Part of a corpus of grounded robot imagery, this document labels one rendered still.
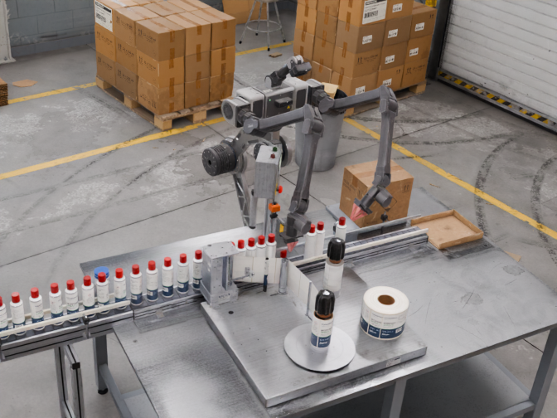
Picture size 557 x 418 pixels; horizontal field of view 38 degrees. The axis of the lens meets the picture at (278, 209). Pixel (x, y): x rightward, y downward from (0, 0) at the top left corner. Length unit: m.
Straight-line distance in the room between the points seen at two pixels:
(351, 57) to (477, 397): 3.94
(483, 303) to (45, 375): 2.40
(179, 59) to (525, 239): 3.24
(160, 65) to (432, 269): 3.60
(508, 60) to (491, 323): 4.65
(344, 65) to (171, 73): 1.63
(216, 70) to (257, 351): 4.27
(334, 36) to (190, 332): 4.50
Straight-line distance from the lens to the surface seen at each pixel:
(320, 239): 3.97
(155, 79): 7.08
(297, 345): 3.50
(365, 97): 4.17
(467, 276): 4.20
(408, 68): 8.12
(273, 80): 4.22
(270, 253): 3.85
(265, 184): 3.67
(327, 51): 7.70
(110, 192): 6.29
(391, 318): 3.54
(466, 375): 4.55
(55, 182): 6.46
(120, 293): 3.62
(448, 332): 3.81
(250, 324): 3.60
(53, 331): 3.61
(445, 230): 4.53
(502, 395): 4.50
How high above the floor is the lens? 3.18
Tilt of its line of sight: 31 degrees down
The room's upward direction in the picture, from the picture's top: 4 degrees clockwise
